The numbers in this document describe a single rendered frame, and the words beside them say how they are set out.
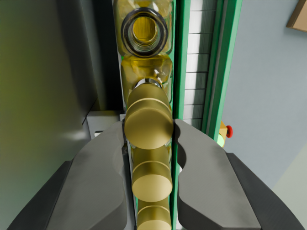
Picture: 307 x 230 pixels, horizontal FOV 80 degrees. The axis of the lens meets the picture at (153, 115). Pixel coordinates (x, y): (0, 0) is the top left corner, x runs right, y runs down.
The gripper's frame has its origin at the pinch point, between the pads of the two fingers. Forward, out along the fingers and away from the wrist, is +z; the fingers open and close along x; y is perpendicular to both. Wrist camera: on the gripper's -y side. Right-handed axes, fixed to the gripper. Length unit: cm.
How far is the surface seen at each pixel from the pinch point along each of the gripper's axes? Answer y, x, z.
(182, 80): 3.1, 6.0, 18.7
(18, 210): 8.0, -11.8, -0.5
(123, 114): 12.6, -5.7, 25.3
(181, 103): 7.4, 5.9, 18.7
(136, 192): 5.9, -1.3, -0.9
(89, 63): 3.8, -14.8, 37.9
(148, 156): 4.0, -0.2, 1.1
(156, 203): 9.8, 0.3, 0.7
